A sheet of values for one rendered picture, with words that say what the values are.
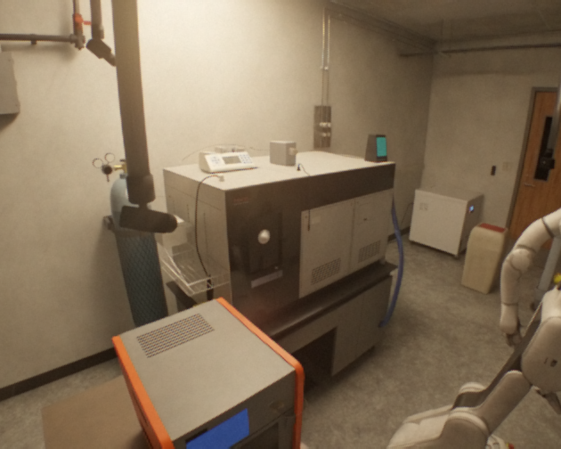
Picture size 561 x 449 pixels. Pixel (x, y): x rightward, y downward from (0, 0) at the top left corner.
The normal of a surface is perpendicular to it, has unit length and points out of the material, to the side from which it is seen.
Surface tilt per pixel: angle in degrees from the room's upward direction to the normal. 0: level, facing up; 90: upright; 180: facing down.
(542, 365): 91
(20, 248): 90
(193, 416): 0
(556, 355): 89
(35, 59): 90
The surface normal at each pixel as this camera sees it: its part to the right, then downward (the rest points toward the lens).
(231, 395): 0.00, -0.94
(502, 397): -0.68, 0.25
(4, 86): 0.63, 0.26
